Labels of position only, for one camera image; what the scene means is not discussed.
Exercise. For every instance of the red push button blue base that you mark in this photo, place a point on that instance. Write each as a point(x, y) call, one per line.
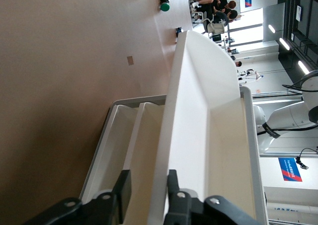
point(179, 31)

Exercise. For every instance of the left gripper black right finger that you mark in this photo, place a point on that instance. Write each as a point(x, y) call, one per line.
point(174, 197)

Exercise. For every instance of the green push button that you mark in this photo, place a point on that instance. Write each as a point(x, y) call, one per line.
point(164, 7)

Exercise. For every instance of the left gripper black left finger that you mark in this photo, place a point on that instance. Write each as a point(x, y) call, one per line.
point(124, 195)

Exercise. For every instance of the blue red wall sign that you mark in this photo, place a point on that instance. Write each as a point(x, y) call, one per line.
point(248, 0)
point(289, 169)

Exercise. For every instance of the white office chair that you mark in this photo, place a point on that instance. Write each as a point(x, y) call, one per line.
point(216, 27)

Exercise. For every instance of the seated person black shirt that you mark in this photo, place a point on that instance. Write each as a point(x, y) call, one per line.
point(221, 17)
point(213, 1)

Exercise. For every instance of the black camera on stand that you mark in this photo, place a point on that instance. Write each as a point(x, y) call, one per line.
point(301, 164)

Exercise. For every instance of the brown tape patch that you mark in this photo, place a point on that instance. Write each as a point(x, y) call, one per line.
point(130, 60)

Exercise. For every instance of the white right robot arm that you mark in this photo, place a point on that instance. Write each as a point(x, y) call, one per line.
point(288, 118)

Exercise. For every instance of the white strip ceiling light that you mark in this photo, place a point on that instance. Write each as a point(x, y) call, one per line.
point(271, 28)
point(284, 43)
point(303, 67)

